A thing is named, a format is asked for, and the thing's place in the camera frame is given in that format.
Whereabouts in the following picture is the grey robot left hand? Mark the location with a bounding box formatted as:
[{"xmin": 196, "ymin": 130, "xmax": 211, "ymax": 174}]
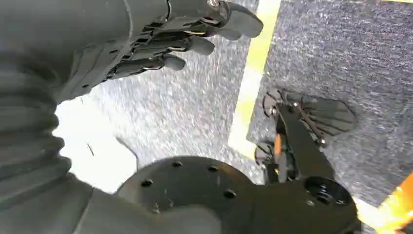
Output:
[{"xmin": 0, "ymin": 0, "xmax": 264, "ymax": 105}]

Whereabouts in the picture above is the ribbed grey left arm sleeve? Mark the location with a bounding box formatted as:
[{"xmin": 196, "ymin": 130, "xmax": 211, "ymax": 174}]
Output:
[{"xmin": 0, "ymin": 54, "xmax": 95, "ymax": 234}]

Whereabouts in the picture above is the yellow floor tape strip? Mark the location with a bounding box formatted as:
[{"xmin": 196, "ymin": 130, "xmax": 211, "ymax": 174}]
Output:
[
  {"xmin": 353, "ymin": 197, "xmax": 388, "ymax": 231},
  {"xmin": 227, "ymin": 0, "xmax": 282, "ymax": 159}
]

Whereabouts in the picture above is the black robot foot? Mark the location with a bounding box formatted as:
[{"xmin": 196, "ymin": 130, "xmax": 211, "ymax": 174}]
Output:
[{"xmin": 255, "ymin": 88, "xmax": 357, "ymax": 166}]

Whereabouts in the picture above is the orange yellow bar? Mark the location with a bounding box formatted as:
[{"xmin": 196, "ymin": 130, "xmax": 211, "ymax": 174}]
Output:
[{"xmin": 375, "ymin": 172, "xmax": 413, "ymax": 234}]

